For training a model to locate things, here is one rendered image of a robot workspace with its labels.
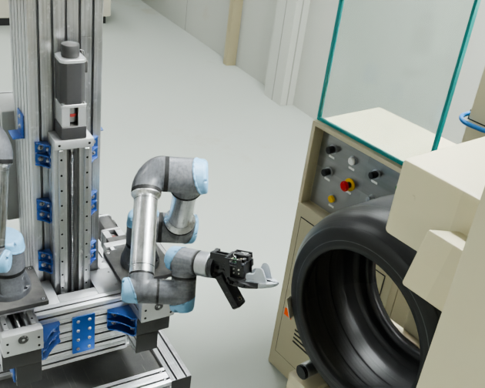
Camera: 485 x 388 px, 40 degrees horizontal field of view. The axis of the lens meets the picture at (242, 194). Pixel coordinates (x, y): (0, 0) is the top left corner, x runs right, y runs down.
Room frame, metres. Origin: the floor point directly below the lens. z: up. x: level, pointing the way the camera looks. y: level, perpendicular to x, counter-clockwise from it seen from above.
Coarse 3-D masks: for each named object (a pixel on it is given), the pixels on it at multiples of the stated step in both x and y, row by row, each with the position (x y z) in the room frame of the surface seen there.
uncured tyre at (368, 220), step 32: (320, 224) 1.51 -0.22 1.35; (352, 224) 1.41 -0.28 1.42; (384, 224) 1.37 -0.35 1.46; (320, 256) 1.47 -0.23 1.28; (352, 256) 1.69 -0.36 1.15; (384, 256) 1.31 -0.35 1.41; (320, 288) 1.61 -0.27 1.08; (352, 288) 1.66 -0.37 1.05; (320, 320) 1.55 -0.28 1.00; (352, 320) 1.61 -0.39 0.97; (384, 320) 1.59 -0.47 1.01; (416, 320) 1.21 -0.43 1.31; (320, 352) 1.41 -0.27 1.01; (352, 352) 1.52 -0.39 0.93; (384, 352) 1.54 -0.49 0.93; (416, 352) 1.50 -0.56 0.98; (352, 384) 1.40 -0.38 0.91; (384, 384) 1.42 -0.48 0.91; (416, 384) 1.17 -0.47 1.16
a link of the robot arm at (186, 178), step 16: (176, 160) 1.89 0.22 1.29; (192, 160) 1.90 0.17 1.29; (176, 176) 1.85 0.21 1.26; (192, 176) 1.86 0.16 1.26; (208, 176) 1.96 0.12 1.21; (176, 192) 1.88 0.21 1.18; (192, 192) 1.87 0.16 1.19; (176, 208) 1.97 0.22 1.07; (192, 208) 1.99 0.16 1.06; (176, 224) 2.04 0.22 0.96; (192, 224) 2.09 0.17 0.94; (176, 240) 2.08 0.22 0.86; (192, 240) 2.09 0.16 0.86
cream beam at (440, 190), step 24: (480, 144) 1.14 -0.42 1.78; (408, 168) 1.02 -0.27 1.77; (432, 168) 1.00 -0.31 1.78; (456, 168) 1.02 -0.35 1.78; (480, 168) 1.03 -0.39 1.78; (408, 192) 1.01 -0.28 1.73; (432, 192) 0.98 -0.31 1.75; (456, 192) 0.94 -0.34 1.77; (480, 192) 0.94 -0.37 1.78; (408, 216) 1.00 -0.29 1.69; (432, 216) 0.97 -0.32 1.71; (456, 216) 0.94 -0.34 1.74; (408, 240) 0.99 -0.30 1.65
